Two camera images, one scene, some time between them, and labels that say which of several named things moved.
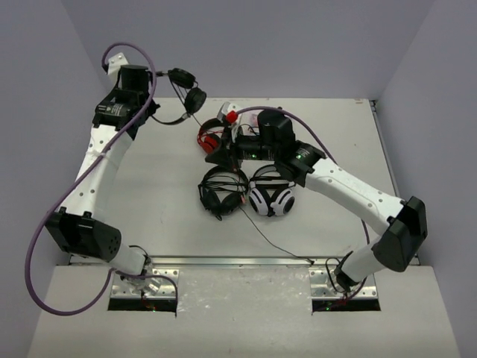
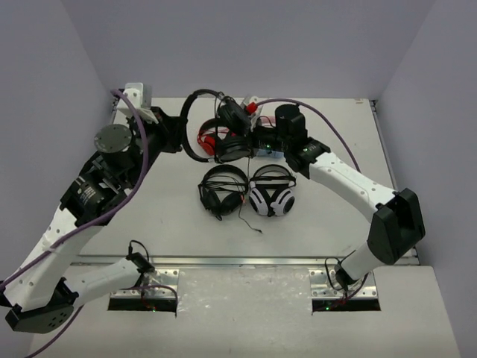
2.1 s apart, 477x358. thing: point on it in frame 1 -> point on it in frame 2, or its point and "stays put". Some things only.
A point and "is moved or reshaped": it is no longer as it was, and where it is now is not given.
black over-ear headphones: x=222 y=189 stays put
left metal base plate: x=150 y=287 stays put
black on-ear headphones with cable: x=194 y=99 is moved or reshaped
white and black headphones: x=270 y=194 stays put
